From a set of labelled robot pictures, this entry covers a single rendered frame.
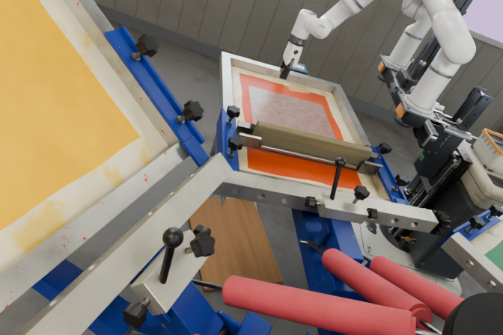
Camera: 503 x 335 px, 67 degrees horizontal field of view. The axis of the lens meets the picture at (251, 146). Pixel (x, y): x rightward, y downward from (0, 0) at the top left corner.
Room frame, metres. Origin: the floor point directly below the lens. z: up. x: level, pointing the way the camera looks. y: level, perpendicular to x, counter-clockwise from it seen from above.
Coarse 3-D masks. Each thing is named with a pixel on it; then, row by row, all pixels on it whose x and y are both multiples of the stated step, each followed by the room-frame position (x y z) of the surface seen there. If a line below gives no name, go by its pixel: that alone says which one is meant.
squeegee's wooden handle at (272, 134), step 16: (256, 128) 1.00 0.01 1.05; (272, 128) 1.01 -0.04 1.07; (288, 128) 1.04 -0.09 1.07; (272, 144) 1.01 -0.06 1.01; (288, 144) 1.03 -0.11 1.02; (304, 144) 1.04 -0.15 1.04; (320, 144) 1.06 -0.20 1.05; (336, 144) 1.07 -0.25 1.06; (352, 144) 1.11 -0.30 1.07; (352, 160) 1.10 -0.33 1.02
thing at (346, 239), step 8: (336, 224) 0.73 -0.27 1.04; (344, 224) 0.74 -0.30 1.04; (336, 232) 0.70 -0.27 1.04; (344, 232) 0.72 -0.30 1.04; (352, 232) 0.73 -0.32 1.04; (328, 240) 0.70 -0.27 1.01; (336, 240) 0.68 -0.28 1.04; (344, 240) 0.69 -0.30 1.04; (352, 240) 0.70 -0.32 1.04; (328, 248) 0.69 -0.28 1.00; (336, 248) 0.67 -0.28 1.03; (344, 248) 0.66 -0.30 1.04; (352, 248) 0.67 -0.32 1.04; (352, 256) 0.65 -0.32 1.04; (360, 256) 0.66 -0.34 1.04
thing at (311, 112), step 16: (288, 96) 1.46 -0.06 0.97; (304, 96) 1.52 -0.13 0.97; (320, 96) 1.59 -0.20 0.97; (304, 112) 1.39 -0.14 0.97; (320, 112) 1.44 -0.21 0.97; (304, 128) 1.27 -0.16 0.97; (320, 128) 1.32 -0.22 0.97; (336, 128) 1.37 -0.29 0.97; (320, 176) 1.02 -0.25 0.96; (352, 176) 1.09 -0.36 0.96
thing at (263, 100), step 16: (240, 80) 1.43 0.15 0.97; (256, 80) 1.49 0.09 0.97; (256, 96) 1.35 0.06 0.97; (272, 96) 1.40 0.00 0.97; (256, 112) 1.24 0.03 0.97; (272, 112) 1.28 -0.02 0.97; (288, 112) 1.33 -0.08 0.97; (256, 160) 0.96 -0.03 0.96; (272, 160) 1.00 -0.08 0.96; (288, 160) 1.03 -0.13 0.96; (304, 160) 1.07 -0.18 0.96; (288, 176) 0.95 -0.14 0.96; (304, 176) 0.98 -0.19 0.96
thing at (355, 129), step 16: (224, 64) 1.43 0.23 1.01; (240, 64) 1.54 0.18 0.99; (256, 64) 1.56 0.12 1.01; (224, 80) 1.30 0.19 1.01; (288, 80) 1.61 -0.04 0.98; (304, 80) 1.63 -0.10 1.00; (320, 80) 1.68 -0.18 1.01; (224, 96) 1.19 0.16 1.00; (336, 96) 1.62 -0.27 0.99; (352, 112) 1.49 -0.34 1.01; (352, 128) 1.39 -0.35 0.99; (368, 144) 1.28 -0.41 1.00; (272, 176) 0.87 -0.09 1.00; (352, 192) 0.96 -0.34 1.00; (384, 192) 1.04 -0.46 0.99
